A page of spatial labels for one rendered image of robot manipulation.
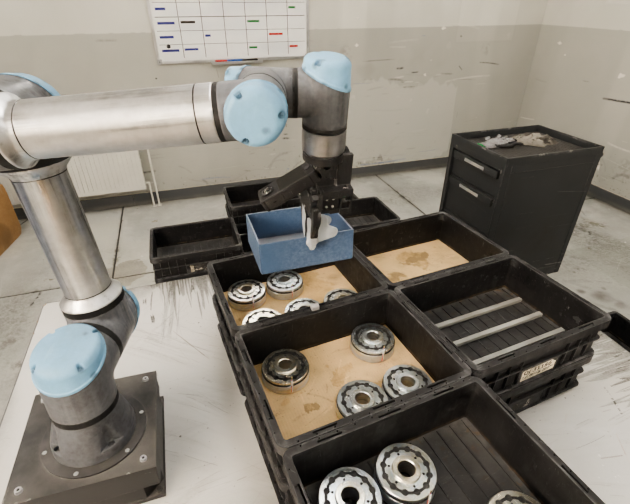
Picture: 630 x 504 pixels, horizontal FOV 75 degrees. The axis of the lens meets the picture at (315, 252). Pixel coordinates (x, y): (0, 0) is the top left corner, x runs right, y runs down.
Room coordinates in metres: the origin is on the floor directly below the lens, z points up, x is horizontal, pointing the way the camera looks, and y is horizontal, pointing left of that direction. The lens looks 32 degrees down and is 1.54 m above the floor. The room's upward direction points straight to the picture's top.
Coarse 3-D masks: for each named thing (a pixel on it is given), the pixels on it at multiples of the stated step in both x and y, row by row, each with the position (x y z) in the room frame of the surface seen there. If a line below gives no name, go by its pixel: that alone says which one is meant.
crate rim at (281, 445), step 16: (336, 304) 0.76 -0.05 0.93; (352, 304) 0.77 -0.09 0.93; (400, 304) 0.76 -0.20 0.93; (288, 320) 0.71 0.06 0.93; (416, 320) 0.71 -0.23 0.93; (240, 336) 0.65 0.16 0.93; (432, 336) 0.65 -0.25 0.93; (240, 352) 0.61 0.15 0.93; (448, 352) 0.61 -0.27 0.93; (464, 368) 0.57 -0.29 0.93; (256, 384) 0.53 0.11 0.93; (432, 384) 0.53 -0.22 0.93; (448, 384) 0.53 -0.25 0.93; (400, 400) 0.49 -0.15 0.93; (272, 416) 0.46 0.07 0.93; (352, 416) 0.46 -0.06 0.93; (368, 416) 0.46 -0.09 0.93; (272, 432) 0.43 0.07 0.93; (320, 432) 0.43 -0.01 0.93; (288, 448) 0.40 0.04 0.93
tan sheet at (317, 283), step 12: (312, 276) 1.02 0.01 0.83; (324, 276) 1.02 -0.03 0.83; (336, 276) 1.02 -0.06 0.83; (312, 288) 0.96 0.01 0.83; (324, 288) 0.96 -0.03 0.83; (336, 288) 0.96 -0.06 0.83; (348, 288) 0.96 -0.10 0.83; (276, 300) 0.90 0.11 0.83; (288, 300) 0.90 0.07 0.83; (240, 312) 0.85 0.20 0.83; (240, 324) 0.80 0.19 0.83
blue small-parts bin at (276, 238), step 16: (288, 208) 0.86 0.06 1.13; (256, 224) 0.84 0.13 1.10; (272, 224) 0.85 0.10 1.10; (288, 224) 0.86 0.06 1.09; (336, 224) 0.84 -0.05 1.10; (256, 240) 0.72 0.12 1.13; (272, 240) 0.83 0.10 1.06; (288, 240) 0.71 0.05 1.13; (304, 240) 0.72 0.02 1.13; (336, 240) 0.74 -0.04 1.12; (352, 240) 0.75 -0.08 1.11; (256, 256) 0.73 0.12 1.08; (272, 256) 0.70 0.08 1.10; (288, 256) 0.71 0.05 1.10; (304, 256) 0.72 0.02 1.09; (320, 256) 0.73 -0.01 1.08; (336, 256) 0.74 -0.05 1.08; (352, 256) 0.75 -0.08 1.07; (272, 272) 0.70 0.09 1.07
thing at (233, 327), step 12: (252, 252) 0.99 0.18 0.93; (216, 264) 0.94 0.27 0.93; (360, 264) 0.94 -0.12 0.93; (216, 276) 0.88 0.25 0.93; (372, 276) 0.88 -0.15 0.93; (216, 288) 0.82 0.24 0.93; (384, 288) 0.82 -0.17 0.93; (336, 300) 0.78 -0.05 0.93; (228, 312) 0.75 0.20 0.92; (288, 312) 0.73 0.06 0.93; (300, 312) 0.73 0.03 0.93; (228, 324) 0.71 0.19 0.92; (252, 324) 0.69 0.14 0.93
